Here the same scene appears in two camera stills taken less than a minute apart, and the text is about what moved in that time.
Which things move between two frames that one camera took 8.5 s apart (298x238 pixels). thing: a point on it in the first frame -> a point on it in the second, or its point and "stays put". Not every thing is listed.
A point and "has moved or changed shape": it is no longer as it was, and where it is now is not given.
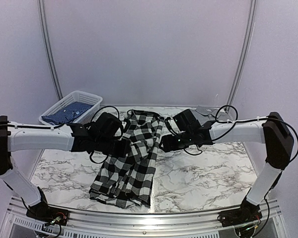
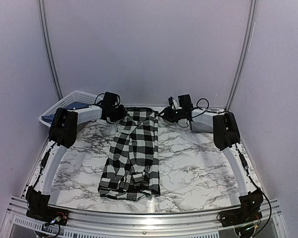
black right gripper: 169,145 -> 168,115
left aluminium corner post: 42,18 stays put
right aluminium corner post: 245,56 stays put
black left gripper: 125,148 -> 121,114
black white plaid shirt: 124,181 has moved or changed shape
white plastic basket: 79,107 stays put
